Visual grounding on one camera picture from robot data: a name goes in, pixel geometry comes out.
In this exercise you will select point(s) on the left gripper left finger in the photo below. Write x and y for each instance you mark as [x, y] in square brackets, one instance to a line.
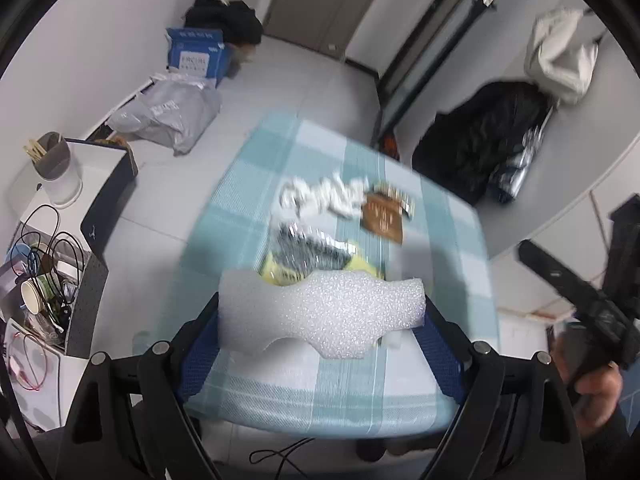
[169, 373]

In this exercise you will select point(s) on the brown snack packet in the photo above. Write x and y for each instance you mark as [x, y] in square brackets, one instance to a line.
[382, 216]

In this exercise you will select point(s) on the small striped wrapper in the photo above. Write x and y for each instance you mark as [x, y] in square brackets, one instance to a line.
[405, 201]

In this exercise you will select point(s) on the grey door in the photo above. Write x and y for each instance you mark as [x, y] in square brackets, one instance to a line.
[323, 26]

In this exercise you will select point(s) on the silver foil bag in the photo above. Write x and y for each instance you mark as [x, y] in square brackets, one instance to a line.
[508, 179]

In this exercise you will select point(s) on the right hand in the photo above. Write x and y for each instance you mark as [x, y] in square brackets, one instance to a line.
[602, 388]

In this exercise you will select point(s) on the grey cup with sticks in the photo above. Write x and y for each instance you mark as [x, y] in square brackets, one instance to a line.
[56, 166]

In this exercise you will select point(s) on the grey plastic mail bag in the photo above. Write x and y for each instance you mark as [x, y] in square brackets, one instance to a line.
[174, 111]

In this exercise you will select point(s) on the white foam piece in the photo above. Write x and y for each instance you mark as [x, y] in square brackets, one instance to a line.
[341, 314]

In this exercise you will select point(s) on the white hanging bag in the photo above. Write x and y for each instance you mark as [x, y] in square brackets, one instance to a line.
[554, 61]

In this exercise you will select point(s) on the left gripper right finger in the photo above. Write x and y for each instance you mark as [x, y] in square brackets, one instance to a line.
[473, 377]

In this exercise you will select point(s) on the orange black tool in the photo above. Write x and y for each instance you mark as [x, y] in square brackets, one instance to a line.
[387, 145]

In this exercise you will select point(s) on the paper cup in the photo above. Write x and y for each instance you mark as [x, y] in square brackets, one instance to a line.
[36, 294]

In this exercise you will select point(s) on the yellow snack wrapper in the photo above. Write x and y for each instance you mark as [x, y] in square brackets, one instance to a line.
[295, 250]

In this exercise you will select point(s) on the blue cardboard box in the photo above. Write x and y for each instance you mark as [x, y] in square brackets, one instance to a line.
[199, 52]

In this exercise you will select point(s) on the white black side cabinet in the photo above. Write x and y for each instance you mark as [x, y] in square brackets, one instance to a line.
[64, 247]

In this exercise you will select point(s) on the black clothes pile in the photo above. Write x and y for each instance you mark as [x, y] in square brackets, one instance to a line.
[237, 22]

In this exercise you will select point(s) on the white tissue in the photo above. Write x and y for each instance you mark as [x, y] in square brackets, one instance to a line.
[331, 194]

